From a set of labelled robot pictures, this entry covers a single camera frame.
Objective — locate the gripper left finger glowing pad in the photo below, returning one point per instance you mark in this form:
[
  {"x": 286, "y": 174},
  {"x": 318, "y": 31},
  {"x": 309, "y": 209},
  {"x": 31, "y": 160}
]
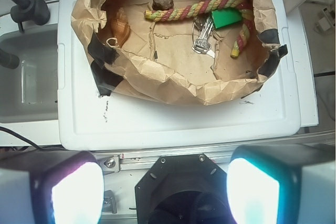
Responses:
[{"x": 66, "y": 187}]

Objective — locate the silver key bunch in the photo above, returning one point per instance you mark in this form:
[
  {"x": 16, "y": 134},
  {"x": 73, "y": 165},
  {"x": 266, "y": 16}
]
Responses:
[{"x": 201, "y": 31}]

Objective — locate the black octagonal mount plate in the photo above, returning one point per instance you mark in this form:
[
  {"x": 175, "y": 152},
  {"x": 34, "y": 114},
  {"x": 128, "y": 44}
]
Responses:
[{"x": 183, "y": 189}]

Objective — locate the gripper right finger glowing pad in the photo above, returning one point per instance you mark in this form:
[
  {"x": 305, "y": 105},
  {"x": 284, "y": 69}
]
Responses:
[{"x": 263, "y": 183}]

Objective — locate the brown paper bag basket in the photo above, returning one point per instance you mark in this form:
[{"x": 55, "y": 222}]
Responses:
[{"x": 157, "y": 61}]

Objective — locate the brown rock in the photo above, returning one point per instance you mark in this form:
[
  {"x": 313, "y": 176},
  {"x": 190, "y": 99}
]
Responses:
[{"x": 162, "y": 4}]

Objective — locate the multicoloured twisted rope toy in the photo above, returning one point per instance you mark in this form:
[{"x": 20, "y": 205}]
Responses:
[{"x": 213, "y": 7}]

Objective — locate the orange spiral sea shell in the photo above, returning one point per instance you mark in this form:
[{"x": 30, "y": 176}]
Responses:
[{"x": 120, "y": 26}]

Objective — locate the green plastic card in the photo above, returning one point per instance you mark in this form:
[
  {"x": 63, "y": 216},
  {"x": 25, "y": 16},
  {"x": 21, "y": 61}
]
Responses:
[{"x": 225, "y": 17}]

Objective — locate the white plastic cooler lid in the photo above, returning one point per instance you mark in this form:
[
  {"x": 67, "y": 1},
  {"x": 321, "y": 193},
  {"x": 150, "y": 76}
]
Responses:
[{"x": 88, "y": 121}]

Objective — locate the silver corner bracket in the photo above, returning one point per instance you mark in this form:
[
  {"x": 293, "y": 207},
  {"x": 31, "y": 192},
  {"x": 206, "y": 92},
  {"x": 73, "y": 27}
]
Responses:
[{"x": 111, "y": 164}]

